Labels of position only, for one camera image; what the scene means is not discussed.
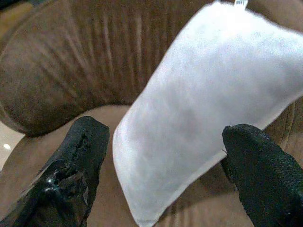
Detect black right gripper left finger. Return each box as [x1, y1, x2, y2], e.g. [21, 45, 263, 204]
[0, 115, 110, 227]

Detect white pillow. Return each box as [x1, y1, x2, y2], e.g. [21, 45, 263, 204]
[112, 0, 303, 226]

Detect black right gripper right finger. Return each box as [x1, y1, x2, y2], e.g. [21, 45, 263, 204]
[221, 123, 303, 227]

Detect brown ribbed sofa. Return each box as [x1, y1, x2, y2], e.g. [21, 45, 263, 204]
[0, 0, 303, 227]

